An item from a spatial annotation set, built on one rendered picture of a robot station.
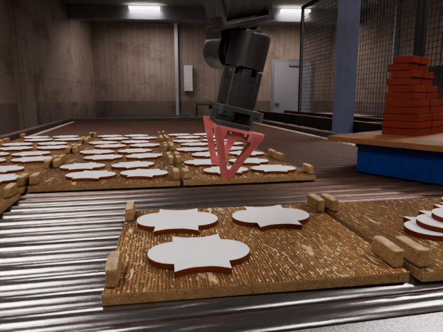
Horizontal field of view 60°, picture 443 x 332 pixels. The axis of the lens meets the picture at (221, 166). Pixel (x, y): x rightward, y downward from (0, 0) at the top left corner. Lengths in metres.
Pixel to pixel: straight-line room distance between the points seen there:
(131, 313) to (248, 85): 0.33
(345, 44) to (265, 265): 2.13
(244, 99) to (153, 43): 9.78
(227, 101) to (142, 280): 0.27
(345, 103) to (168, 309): 2.20
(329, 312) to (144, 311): 0.22
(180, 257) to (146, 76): 9.75
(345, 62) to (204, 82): 7.82
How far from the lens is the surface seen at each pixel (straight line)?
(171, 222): 0.71
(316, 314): 0.50
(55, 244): 0.75
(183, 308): 0.50
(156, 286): 0.51
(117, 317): 0.50
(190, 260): 0.55
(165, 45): 10.27
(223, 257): 0.56
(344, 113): 2.57
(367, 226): 0.77
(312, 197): 0.84
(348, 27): 2.60
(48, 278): 0.61
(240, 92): 0.54
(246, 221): 0.72
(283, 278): 0.53
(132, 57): 10.32
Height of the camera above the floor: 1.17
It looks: 10 degrees down
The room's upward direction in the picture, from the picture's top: straight up
